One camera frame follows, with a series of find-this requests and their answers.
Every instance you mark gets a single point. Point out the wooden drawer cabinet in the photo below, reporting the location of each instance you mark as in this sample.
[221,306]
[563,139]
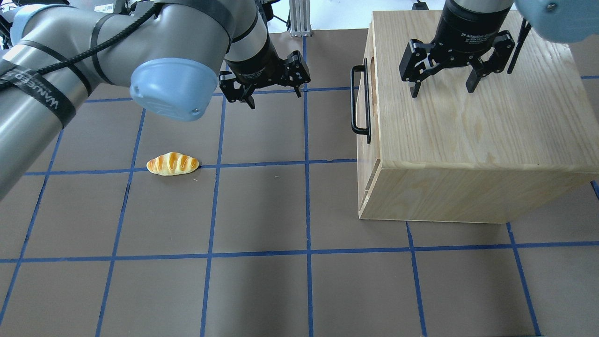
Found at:
[517,142]

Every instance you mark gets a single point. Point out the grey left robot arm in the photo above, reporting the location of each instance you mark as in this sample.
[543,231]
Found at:
[172,58]

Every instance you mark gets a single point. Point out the aluminium frame post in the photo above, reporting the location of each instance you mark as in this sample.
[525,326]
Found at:
[300,24]

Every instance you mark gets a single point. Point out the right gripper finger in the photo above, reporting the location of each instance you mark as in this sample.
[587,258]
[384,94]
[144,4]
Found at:
[502,48]
[420,61]

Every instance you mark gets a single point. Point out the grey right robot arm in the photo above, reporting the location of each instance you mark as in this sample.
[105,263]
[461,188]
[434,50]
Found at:
[559,21]

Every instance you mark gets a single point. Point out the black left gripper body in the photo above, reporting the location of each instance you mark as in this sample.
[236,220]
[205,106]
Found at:
[254,63]

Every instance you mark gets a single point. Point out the black drawer handle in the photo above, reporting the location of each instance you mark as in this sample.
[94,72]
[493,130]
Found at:
[360,100]

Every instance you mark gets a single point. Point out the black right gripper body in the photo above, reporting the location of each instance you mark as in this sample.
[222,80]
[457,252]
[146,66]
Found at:
[469,24]

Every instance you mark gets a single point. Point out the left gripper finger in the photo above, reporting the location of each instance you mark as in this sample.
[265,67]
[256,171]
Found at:
[295,72]
[243,93]

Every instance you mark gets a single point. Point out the wooden drawer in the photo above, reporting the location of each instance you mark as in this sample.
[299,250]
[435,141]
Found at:
[368,152]

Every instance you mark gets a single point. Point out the toy bread roll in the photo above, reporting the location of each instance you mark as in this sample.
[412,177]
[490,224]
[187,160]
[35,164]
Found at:
[172,164]

